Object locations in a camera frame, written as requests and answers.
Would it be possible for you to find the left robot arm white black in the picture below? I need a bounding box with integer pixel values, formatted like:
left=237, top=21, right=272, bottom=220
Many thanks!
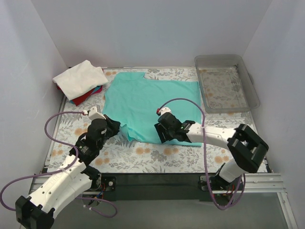
left=15, top=116, right=120, bottom=229

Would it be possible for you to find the white folded t shirt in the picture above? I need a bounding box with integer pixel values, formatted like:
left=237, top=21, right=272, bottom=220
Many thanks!
left=52, top=60, right=108, bottom=100

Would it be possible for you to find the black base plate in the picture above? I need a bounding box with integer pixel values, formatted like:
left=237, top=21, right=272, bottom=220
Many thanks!
left=101, top=175, right=117, bottom=192
left=198, top=175, right=244, bottom=194

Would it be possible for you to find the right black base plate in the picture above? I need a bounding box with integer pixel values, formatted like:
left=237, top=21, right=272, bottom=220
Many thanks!
left=198, top=175, right=244, bottom=194

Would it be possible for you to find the aluminium front rail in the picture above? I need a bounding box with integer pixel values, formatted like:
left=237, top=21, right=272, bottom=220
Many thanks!
left=29, top=173, right=286, bottom=194

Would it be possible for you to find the blue folded t shirt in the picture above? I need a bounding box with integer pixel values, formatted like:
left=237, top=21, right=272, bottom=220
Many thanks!
left=69, top=85, right=102, bottom=104

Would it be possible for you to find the clear plastic bin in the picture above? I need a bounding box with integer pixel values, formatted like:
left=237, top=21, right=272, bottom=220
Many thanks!
left=194, top=54, right=260, bottom=114

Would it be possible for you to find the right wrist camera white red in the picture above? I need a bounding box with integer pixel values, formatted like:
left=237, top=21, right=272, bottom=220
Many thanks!
left=156, top=107, right=172, bottom=116

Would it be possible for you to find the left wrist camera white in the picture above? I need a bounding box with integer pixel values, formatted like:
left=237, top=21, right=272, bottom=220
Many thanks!
left=82, top=106, right=106, bottom=121

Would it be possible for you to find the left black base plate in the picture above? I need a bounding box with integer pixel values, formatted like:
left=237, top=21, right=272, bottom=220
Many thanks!
left=101, top=175, right=117, bottom=192

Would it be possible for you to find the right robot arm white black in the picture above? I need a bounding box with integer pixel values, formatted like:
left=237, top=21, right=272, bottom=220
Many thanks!
left=154, top=110, right=269, bottom=190

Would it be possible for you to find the teal t shirt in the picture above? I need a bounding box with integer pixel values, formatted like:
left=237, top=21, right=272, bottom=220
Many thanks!
left=102, top=72, right=202, bottom=144

